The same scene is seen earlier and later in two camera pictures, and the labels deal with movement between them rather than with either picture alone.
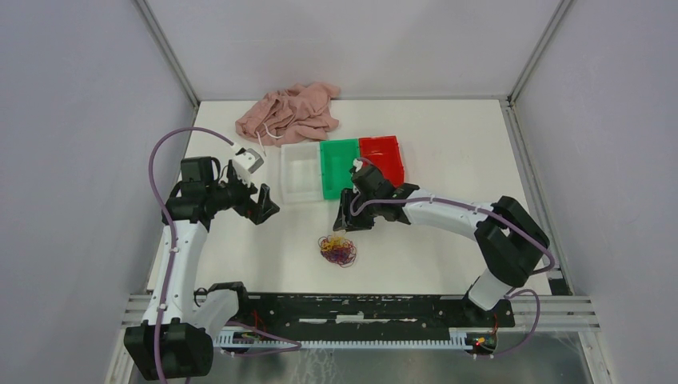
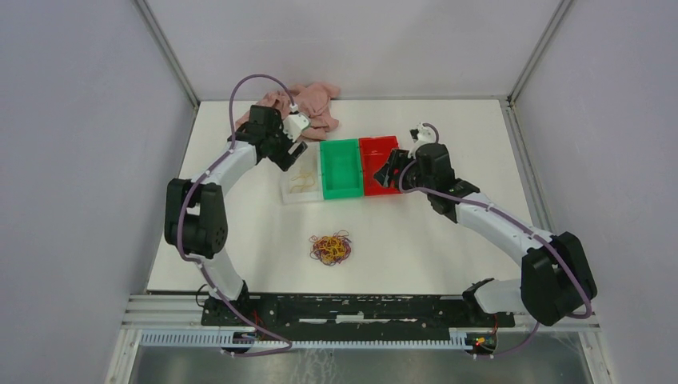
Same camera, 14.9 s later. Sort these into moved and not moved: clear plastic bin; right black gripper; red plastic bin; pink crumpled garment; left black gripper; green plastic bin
Moved: right black gripper; left black gripper
Not moved: pink crumpled garment; clear plastic bin; green plastic bin; red plastic bin
